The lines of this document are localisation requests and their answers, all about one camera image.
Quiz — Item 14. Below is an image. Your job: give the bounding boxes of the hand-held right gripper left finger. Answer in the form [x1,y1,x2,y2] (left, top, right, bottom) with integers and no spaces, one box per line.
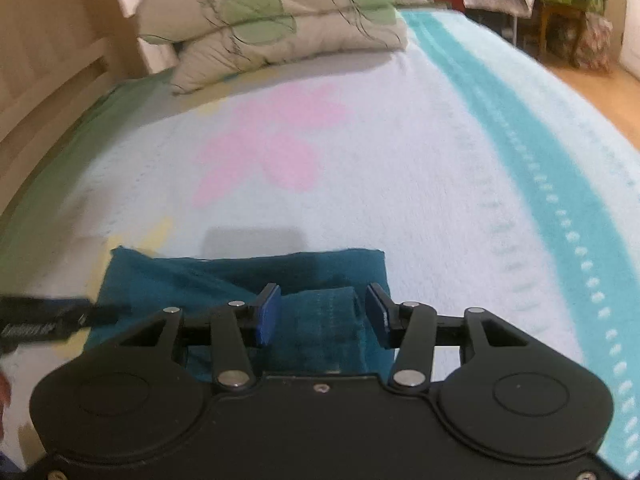
[117,283,283,392]

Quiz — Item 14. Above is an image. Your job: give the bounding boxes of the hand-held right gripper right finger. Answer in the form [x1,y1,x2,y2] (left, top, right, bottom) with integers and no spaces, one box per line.
[364,283,532,390]

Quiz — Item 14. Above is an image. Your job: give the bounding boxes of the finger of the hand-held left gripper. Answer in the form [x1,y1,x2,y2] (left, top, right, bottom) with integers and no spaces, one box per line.
[86,303,124,329]

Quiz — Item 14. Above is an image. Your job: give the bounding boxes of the teal pants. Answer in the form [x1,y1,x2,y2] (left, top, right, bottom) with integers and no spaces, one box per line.
[84,245,397,386]

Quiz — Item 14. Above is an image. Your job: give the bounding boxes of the green bed sheet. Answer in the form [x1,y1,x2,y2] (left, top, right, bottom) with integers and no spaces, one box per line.
[0,70,177,261]

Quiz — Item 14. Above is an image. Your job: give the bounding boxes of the floral fleece blanket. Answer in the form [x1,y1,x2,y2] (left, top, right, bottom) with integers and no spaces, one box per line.
[0,5,640,480]

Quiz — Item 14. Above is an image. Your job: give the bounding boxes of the floral bag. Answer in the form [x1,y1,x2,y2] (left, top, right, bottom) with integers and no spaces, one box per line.
[574,12,615,77]

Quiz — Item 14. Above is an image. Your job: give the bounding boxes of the wooden stool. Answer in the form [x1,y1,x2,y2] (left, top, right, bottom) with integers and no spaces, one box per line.
[537,2,587,67]

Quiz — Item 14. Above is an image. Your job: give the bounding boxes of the cardboard box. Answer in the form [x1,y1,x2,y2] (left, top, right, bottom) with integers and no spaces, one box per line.
[600,0,630,67]

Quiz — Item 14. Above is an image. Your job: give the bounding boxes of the wooden bed frame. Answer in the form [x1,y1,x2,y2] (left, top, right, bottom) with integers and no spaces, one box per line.
[0,0,142,216]

